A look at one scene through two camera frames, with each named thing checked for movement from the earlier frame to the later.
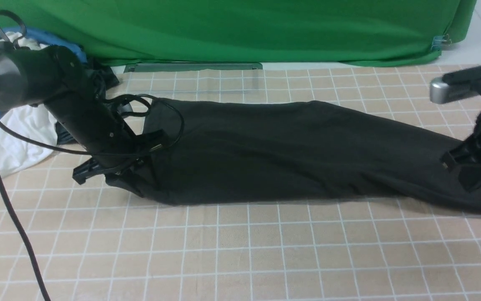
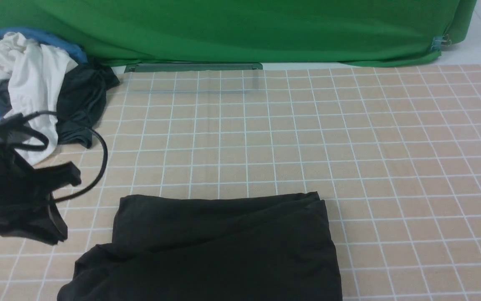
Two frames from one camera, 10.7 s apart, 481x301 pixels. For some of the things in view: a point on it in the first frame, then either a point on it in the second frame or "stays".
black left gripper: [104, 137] → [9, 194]
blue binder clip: [439, 41] stays
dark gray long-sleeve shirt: [209, 152] → [277, 248]
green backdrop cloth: [388, 33] stays
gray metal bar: [142, 67] stays
